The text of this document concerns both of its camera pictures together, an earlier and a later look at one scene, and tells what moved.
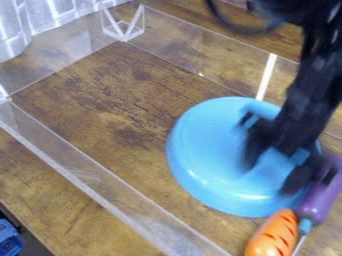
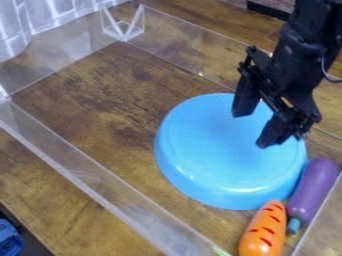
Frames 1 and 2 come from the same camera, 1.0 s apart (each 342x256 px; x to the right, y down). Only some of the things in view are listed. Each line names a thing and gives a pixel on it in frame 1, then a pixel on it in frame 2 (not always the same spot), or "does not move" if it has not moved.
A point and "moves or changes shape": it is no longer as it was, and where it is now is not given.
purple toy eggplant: (323, 197) moves or changes shape
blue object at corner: (11, 239) does not move
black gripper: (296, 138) to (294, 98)
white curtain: (26, 17) does not move
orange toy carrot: (276, 238) moves or changes shape
